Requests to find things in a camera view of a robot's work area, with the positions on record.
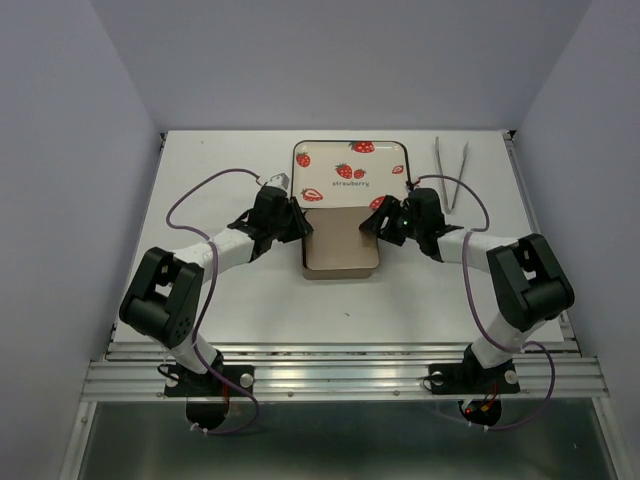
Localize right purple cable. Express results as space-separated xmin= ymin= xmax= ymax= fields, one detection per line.
xmin=405 ymin=174 xmax=556 ymax=435

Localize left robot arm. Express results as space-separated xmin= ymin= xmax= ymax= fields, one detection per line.
xmin=119 ymin=185 xmax=312 ymax=394

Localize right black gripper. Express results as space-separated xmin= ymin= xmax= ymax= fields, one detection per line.
xmin=356 ymin=195 xmax=422 ymax=246

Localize gold square tin box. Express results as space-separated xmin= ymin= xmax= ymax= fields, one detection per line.
xmin=302 ymin=235 xmax=380 ymax=281

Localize gold tin lid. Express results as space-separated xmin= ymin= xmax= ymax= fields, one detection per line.
xmin=303 ymin=207 xmax=380 ymax=280

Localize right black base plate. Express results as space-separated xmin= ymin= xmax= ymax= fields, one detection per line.
xmin=423 ymin=361 xmax=520 ymax=428

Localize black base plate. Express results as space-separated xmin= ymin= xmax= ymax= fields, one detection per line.
xmin=157 ymin=363 xmax=242 ymax=433
xmin=423 ymin=361 xmax=520 ymax=428

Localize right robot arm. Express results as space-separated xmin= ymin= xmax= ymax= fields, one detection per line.
xmin=360 ymin=188 xmax=575 ymax=395

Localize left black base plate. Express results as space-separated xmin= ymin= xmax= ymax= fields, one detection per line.
xmin=157 ymin=363 xmax=242 ymax=433

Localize metal serving tongs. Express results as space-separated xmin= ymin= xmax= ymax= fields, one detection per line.
xmin=434 ymin=136 xmax=469 ymax=214

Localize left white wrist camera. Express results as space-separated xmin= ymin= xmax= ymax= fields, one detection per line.
xmin=262 ymin=173 xmax=291 ymax=192

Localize aluminium rail frame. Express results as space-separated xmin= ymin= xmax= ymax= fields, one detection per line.
xmin=57 ymin=127 xmax=631 ymax=480

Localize strawberry pattern tray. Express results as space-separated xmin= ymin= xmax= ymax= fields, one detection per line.
xmin=291 ymin=140 xmax=410 ymax=209

